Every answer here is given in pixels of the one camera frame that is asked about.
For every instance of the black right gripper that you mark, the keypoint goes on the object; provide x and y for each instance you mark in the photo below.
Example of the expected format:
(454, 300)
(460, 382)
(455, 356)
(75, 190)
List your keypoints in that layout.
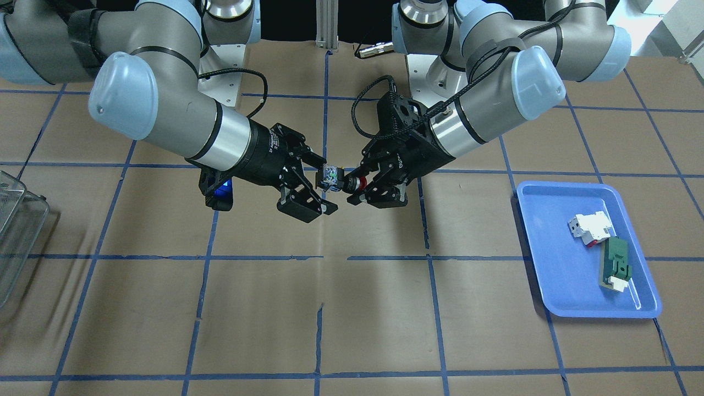
(264, 154)

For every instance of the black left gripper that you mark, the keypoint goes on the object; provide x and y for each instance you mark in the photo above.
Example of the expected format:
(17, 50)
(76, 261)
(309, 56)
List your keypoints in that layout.
(413, 155)

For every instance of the red emergency stop button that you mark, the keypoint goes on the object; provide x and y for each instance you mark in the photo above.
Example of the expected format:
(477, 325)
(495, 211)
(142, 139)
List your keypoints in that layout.
(333, 178)

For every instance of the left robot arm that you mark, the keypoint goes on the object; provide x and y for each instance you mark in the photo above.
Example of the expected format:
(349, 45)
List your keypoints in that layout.
(491, 73)

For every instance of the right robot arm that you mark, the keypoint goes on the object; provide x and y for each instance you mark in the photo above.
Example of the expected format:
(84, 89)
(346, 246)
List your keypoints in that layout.
(144, 66)

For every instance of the white circuit breaker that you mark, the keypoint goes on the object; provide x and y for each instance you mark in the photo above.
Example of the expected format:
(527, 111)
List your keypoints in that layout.
(591, 229)

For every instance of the blue plastic tray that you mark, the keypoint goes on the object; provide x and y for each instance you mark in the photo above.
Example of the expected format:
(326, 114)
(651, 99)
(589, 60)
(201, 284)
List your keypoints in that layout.
(567, 271)

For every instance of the green terminal block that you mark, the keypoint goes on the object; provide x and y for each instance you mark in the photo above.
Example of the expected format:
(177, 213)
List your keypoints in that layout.
(615, 270)

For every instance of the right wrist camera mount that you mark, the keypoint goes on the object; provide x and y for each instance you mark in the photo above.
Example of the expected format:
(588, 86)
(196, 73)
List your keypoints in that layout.
(216, 189)

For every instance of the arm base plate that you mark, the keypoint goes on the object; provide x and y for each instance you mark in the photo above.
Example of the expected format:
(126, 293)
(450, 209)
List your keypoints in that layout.
(423, 77)
(224, 88)

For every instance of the aluminium frame post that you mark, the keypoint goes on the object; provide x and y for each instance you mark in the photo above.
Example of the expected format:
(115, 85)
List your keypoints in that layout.
(327, 13)

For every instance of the wire mesh shelf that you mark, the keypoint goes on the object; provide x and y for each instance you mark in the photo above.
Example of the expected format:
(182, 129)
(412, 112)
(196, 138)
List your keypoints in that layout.
(23, 215)

